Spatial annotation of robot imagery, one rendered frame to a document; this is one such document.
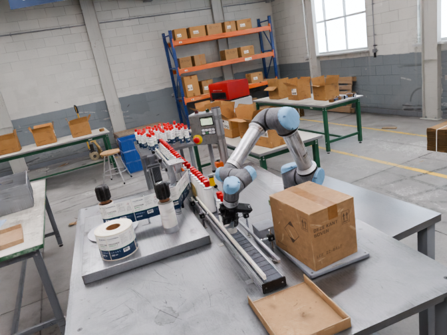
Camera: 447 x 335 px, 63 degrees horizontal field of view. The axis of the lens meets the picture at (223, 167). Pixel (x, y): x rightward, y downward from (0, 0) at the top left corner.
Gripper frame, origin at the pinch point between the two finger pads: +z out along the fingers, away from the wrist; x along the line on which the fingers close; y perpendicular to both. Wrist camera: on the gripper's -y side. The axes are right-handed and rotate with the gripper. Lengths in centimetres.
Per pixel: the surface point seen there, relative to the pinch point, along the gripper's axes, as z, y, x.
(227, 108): 130, -105, -261
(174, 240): 12.3, 29.8, -10.4
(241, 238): 2.0, -1.2, 7.5
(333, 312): -26, -11, 65
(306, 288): -17, -11, 50
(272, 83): 240, -277, -444
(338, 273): -16, -27, 49
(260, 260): -10.1, -0.9, 28.5
